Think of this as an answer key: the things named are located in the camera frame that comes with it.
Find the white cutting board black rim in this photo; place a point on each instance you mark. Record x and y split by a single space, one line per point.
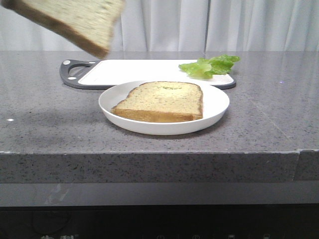
100 75

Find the white curtain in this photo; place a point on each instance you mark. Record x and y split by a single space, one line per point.
217 25

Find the white round plate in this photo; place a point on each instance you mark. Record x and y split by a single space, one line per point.
215 103

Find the green lettuce leaf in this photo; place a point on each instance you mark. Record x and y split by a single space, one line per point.
207 68

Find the bread slice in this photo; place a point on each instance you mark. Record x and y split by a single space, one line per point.
89 24
163 102

